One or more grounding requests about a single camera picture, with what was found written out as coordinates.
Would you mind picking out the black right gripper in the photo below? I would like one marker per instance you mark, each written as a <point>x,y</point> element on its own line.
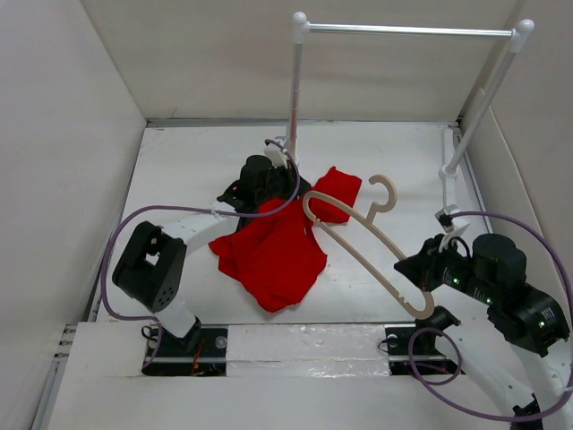
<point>421,268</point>

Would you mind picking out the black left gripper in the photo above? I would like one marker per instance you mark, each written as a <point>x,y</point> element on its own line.
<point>289,178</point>

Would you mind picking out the red t shirt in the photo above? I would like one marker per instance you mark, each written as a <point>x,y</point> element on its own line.
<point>277,259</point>

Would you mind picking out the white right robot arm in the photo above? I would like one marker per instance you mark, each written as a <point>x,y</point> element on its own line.
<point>531,323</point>

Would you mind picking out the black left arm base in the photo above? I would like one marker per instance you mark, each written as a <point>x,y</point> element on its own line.
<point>207,358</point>

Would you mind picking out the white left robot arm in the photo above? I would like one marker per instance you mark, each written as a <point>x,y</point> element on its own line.
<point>152,263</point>

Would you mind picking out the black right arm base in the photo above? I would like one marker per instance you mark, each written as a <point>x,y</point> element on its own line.
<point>429,361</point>

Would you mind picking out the white clothes rack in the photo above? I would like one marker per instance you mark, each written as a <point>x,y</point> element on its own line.
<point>515,39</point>

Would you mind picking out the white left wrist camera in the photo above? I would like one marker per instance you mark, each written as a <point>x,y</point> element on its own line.
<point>276,153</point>

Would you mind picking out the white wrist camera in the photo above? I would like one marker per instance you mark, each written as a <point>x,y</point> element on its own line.
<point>276,153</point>
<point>452,223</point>

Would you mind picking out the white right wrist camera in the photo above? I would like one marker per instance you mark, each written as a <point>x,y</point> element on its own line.
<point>452,223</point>

